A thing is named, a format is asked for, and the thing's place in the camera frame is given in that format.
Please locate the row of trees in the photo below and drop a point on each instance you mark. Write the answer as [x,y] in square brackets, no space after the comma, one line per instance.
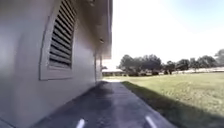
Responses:
[150,62]

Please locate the grey concrete path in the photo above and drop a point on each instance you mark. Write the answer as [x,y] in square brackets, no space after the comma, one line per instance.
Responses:
[110,103]

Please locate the low building with pale roof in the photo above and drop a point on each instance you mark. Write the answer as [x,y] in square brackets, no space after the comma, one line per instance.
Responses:
[112,71]

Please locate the robot's own part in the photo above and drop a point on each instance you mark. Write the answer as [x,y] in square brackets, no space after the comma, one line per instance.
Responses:
[151,122]
[80,123]

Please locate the beige building with louvred vent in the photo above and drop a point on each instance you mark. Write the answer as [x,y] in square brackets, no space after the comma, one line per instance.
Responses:
[30,50]

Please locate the green grass lawn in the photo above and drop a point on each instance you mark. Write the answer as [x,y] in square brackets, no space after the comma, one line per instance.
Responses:
[186,90]

